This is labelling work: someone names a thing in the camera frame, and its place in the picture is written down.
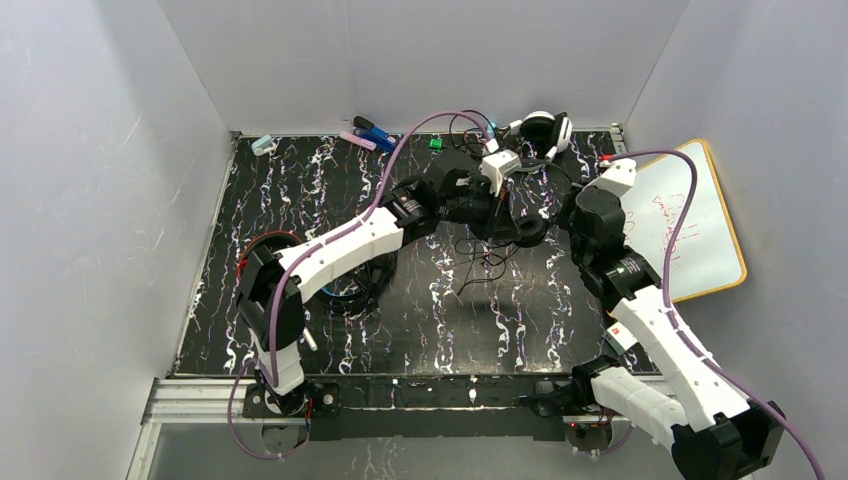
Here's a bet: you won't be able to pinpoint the blue black headphones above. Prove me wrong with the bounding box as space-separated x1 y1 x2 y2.
313 252 398 315

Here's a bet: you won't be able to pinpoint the red headphones with cable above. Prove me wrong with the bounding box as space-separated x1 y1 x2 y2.
237 230 303 279

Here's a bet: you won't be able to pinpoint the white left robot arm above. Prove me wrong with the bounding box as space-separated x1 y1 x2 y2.
237 150 521 396

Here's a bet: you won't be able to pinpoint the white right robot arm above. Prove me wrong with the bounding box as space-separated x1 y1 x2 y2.
557 156 784 479

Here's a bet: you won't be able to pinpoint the white headphones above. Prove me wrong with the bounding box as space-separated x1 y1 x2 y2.
481 111 573 178

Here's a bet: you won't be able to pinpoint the blue stapler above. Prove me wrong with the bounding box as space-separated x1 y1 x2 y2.
352 115 397 153

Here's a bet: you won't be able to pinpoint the pink marker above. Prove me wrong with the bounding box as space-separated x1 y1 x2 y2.
339 131 377 151

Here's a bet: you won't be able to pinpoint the yellow framed whiteboard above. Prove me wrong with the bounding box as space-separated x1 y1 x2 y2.
622 139 748 302

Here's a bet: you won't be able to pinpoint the small white red box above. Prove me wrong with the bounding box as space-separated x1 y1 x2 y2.
603 322 638 356

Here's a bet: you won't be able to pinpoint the mint eraser block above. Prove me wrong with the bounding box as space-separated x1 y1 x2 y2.
251 135 274 156

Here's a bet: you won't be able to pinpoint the white green marker pen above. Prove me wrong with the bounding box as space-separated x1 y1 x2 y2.
303 330 318 352

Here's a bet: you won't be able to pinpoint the black cable on table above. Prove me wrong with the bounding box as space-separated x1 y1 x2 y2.
447 108 498 160

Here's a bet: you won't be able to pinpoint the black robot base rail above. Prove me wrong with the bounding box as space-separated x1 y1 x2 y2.
306 373 601 441

